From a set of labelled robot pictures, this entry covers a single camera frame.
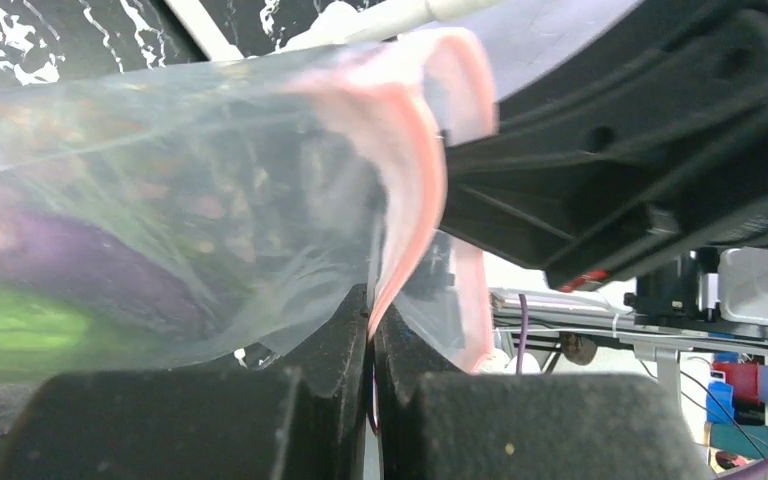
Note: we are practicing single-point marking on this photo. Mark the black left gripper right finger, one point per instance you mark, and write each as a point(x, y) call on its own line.
point(437, 422)

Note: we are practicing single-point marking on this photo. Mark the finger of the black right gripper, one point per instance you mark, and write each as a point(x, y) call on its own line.
point(589, 224)
point(673, 97)

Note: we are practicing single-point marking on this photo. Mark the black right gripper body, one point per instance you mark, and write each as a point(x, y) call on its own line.
point(714, 289)

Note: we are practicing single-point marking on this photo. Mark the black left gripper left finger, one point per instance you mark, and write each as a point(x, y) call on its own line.
point(302, 417)

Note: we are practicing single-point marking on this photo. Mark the clear zip top bag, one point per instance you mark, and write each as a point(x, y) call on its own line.
point(271, 185)

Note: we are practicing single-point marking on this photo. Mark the green leafy vegetable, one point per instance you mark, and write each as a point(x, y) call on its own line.
point(41, 337)

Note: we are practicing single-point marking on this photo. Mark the purple eggplant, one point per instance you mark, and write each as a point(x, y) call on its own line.
point(81, 265)

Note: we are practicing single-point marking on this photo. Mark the aluminium rail frame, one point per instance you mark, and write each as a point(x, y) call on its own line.
point(560, 313)

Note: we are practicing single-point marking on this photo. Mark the white pvc pipe frame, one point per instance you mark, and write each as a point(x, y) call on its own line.
point(338, 24)

